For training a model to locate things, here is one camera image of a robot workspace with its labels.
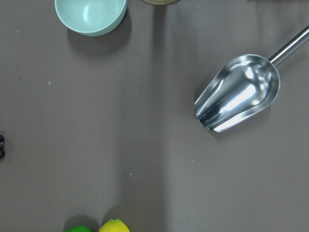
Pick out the wooden cup stand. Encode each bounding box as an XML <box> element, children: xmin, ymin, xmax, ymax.
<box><xmin>142</xmin><ymin>0</ymin><xmax>179</xmax><ymax>5</ymax></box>

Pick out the yellow lemon lower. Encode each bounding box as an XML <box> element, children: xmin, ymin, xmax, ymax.
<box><xmin>99</xmin><ymin>217</ymin><xmax>130</xmax><ymax>232</ymax></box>

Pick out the mint green bowl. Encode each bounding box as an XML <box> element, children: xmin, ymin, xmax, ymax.
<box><xmin>55</xmin><ymin>0</ymin><xmax>127</xmax><ymax>37</ymax></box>

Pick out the green lime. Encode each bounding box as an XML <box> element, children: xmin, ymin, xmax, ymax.
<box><xmin>63</xmin><ymin>225</ymin><xmax>92</xmax><ymax>232</ymax></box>

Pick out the metal ice scoop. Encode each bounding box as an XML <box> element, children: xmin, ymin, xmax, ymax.
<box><xmin>195</xmin><ymin>28</ymin><xmax>309</xmax><ymax>133</ymax></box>

